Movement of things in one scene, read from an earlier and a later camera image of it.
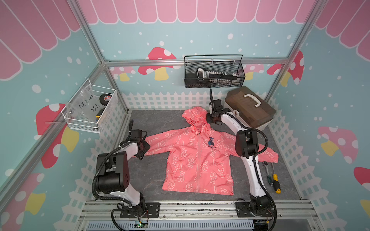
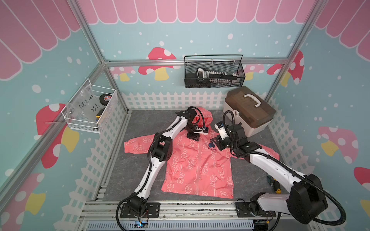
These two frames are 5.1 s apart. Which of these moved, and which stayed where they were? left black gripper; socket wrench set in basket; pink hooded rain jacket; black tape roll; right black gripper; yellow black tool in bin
Moved: right black gripper; left black gripper
Stayed: black tape roll; pink hooded rain jacket; socket wrench set in basket; yellow black tool in bin
